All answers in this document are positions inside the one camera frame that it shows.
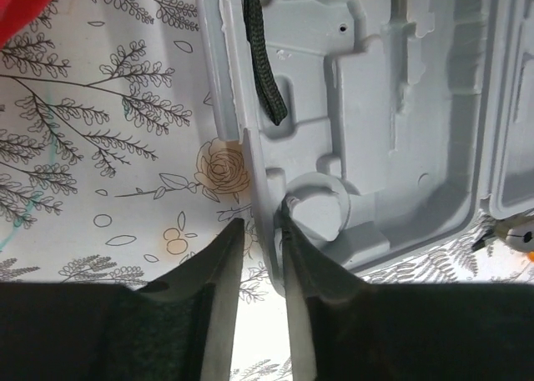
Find floral table mat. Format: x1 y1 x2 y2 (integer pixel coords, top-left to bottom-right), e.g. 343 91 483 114
1 0 533 380

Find orange handled pliers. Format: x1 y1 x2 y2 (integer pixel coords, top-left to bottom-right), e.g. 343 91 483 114
471 215 533 262

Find orange tape measure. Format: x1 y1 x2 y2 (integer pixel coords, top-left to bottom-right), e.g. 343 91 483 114
243 0 288 126

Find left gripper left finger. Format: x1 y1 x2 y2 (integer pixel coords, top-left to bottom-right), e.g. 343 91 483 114
1 218 244 380

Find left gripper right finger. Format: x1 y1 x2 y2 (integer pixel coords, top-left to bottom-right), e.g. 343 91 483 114
280 203 533 380

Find red cloth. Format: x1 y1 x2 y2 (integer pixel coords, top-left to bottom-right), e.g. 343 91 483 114
1 0 51 47

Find black yellow screwdriver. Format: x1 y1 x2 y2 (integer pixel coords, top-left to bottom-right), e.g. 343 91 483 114
391 0 407 22

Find grey plastic tool case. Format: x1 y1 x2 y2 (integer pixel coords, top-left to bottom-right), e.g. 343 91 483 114
196 0 533 292

